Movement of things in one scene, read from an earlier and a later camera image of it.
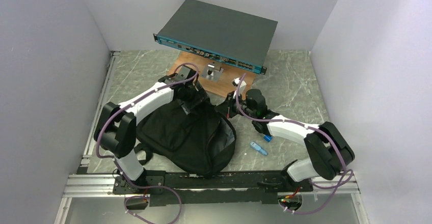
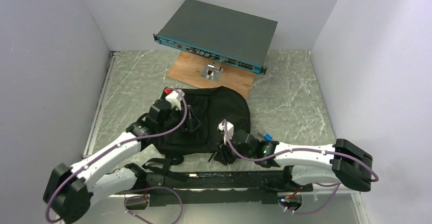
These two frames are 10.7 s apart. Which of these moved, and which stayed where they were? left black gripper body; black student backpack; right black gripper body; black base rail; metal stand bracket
Moved: right black gripper body; black student backpack; left black gripper body
Stayed: black base rail; metal stand bracket
